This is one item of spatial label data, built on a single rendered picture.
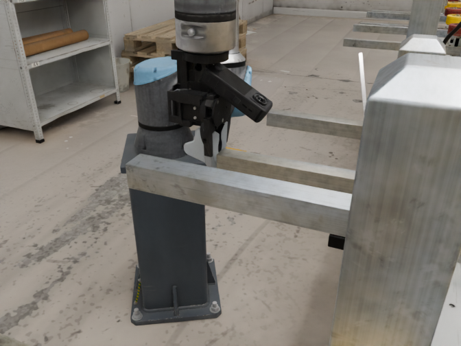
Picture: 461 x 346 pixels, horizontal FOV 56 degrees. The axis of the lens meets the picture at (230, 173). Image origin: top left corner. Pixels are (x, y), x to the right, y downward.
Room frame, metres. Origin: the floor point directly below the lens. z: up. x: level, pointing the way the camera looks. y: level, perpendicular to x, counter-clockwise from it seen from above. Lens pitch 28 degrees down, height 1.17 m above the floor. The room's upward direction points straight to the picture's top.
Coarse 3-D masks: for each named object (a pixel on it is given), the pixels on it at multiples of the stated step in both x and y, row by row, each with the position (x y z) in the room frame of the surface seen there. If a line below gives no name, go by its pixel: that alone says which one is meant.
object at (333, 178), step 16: (224, 160) 0.64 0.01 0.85; (240, 160) 0.63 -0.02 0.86; (256, 160) 0.62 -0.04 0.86; (272, 160) 0.62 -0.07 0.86; (288, 160) 0.62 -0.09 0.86; (272, 176) 0.61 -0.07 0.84; (288, 176) 0.60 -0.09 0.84; (304, 176) 0.59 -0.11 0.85; (320, 176) 0.58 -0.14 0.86; (336, 176) 0.57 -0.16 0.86; (352, 176) 0.57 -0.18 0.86; (352, 192) 0.56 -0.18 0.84
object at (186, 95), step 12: (180, 60) 0.66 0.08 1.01; (192, 60) 0.64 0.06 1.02; (204, 60) 0.63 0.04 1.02; (216, 60) 0.64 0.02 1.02; (180, 72) 0.67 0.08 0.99; (192, 72) 0.66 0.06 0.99; (180, 84) 0.67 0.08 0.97; (192, 84) 0.66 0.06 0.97; (204, 84) 0.65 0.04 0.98; (168, 96) 0.66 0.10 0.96; (180, 96) 0.65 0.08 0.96; (192, 96) 0.64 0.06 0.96; (204, 96) 0.64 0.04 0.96; (216, 96) 0.64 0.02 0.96; (168, 108) 0.66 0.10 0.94; (180, 108) 0.65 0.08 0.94; (192, 108) 0.65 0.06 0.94; (204, 108) 0.63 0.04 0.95; (216, 108) 0.63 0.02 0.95; (228, 108) 0.68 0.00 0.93; (180, 120) 0.65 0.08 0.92; (192, 120) 0.65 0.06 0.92; (216, 120) 0.63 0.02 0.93
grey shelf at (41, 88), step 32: (0, 0) 2.64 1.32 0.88; (32, 0) 2.78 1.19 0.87; (64, 0) 3.59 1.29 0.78; (96, 0) 3.47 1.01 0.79; (0, 32) 2.66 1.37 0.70; (32, 32) 3.28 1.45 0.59; (96, 32) 3.49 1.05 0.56; (0, 64) 2.69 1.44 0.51; (32, 64) 2.69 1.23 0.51; (64, 64) 3.52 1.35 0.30; (96, 64) 3.51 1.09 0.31; (0, 96) 2.72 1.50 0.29; (32, 96) 2.64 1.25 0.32; (64, 96) 3.20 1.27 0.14; (96, 96) 3.20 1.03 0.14; (32, 128) 2.63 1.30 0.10
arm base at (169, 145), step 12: (144, 132) 1.19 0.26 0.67; (156, 132) 1.17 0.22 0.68; (168, 132) 1.17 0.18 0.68; (180, 132) 1.19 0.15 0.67; (144, 144) 1.19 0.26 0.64; (156, 144) 1.16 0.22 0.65; (168, 144) 1.16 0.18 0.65; (180, 144) 1.18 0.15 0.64; (156, 156) 1.15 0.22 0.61; (168, 156) 1.15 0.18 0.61; (180, 156) 1.17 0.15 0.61
